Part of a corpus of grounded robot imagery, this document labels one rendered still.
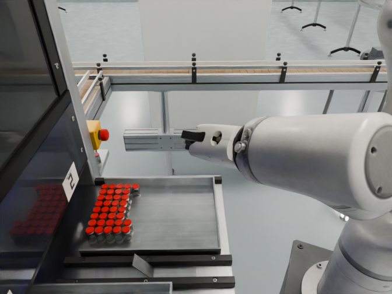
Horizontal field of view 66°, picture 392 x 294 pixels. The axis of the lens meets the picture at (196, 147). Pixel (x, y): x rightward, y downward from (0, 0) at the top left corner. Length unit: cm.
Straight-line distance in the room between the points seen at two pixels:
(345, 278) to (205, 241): 33
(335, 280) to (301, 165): 44
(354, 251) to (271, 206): 156
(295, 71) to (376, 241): 125
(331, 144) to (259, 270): 160
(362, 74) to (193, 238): 131
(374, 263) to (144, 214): 56
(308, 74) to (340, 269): 119
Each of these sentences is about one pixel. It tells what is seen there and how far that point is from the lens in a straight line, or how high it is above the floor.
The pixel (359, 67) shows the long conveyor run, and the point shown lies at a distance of 182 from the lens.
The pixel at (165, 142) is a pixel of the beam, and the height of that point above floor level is 50.
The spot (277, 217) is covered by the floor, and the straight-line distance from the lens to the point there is 210.
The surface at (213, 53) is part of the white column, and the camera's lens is 219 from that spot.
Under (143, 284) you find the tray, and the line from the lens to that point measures 73.
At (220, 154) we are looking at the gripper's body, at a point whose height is 130.
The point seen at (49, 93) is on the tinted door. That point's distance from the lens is 76.
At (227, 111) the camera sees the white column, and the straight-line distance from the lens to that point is 239.
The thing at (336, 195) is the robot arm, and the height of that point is 135.
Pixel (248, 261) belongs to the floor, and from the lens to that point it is 186.
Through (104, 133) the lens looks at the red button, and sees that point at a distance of 100.
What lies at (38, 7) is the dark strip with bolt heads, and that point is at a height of 141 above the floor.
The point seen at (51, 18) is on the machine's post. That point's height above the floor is 138.
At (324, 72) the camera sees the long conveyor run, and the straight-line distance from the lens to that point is 176.
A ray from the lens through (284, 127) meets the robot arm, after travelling 32.
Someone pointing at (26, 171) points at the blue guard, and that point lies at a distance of 64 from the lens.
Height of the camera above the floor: 154
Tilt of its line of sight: 36 degrees down
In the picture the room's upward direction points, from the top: straight up
